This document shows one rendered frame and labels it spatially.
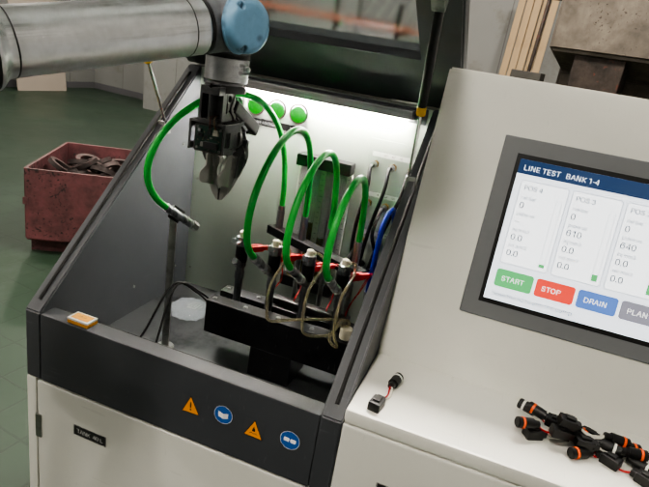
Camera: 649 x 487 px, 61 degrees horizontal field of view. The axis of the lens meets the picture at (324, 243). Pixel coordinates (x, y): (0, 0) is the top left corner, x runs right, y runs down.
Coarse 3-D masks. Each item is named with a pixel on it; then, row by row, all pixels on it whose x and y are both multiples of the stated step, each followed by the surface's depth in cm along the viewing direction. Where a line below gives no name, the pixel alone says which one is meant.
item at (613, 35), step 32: (576, 0) 382; (608, 0) 372; (640, 0) 362; (576, 32) 387; (608, 32) 376; (640, 32) 366; (576, 64) 395; (608, 64) 384; (640, 64) 375; (640, 96) 416
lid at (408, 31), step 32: (288, 0) 110; (320, 0) 107; (352, 0) 104; (384, 0) 101; (416, 0) 95; (448, 0) 92; (288, 32) 121; (320, 32) 118; (352, 32) 114; (384, 32) 110; (416, 32) 107; (448, 32) 101; (256, 64) 138; (288, 64) 133; (320, 64) 128; (352, 64) 123; (384, 64) 119; (416, 64) 115; (448, 64) 111; (384, 96) 133; (416, 96) 128
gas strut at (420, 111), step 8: (440, 16) 95; (432, 24) 96; (440, 24) 96; (432, 32) 97; (432, 40) 98; (432, 48) 99; (432, 56) 100; (432, 64) 101; (424, 72) 102; (432, 72) 102; (424, 80) 103; (424, 88) 104; (424, 96) 105; (424, 104) 107; (416, 112) 108; (424, 112) 108; (416, 128) 111; (416, 136) 112; (416, 144) 114; (408, 176) 119
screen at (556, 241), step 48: (528, 144) 104; (528, 192) 104; (576, 192) 102; (624, 192) 99; (480, 240) 107; (528, 240) 104; (576, 240) 102; (624, 240) 100; (480, 288) 107; (528, 288) 105; (576, 288) 102; (624, 288) 100; (576, 336) 103; (624, 336) 100
